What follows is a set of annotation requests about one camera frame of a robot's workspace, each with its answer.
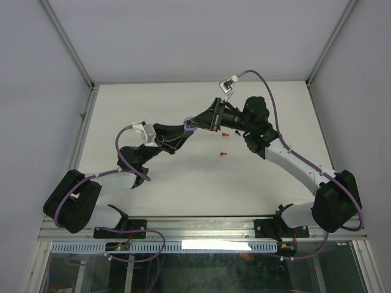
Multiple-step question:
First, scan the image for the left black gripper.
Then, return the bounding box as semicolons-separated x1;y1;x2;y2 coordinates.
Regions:
138;123;193;166

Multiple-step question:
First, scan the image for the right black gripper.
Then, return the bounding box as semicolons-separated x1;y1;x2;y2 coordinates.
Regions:
187;97;254;133

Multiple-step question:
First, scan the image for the purple charging case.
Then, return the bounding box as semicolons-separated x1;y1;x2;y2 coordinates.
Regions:
183;117;198;132

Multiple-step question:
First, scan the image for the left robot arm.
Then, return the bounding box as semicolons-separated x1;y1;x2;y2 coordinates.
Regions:
43;122;196;237

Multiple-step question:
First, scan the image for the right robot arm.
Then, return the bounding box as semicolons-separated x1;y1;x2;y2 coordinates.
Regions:
184;96;361;236

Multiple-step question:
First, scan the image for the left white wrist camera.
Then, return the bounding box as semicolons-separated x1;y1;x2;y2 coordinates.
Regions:
130;123;158;147

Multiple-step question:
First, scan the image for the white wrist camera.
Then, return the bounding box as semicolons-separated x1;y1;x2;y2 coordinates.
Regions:
130;123;158;147
219;74;239;103

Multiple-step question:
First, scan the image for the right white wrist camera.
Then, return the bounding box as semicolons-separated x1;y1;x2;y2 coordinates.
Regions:
219;74;239;103

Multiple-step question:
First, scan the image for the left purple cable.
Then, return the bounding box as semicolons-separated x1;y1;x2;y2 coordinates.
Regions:
54;123;167;293

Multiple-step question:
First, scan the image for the purple cable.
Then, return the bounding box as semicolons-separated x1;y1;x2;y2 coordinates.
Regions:
236;70;366;262
54;123;167;293

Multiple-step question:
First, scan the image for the aluminium mounting rail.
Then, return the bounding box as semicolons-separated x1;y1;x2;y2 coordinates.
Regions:
38;216;368;242

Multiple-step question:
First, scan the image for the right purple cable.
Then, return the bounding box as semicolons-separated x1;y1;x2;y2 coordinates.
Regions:
236;70;366;262

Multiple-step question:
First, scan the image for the slotted cable duct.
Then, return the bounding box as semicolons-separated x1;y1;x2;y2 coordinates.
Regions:
51;240;278;254

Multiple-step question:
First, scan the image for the right aluminium frame post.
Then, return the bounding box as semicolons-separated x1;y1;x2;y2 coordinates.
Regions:
306;0;359;88

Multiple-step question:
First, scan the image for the aluminium frame post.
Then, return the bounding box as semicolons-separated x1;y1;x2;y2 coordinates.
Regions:
306;0;359;88
37;0;95;91

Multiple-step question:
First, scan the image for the left aluminium frame post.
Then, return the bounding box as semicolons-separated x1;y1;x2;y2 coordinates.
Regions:
37;0;95;91

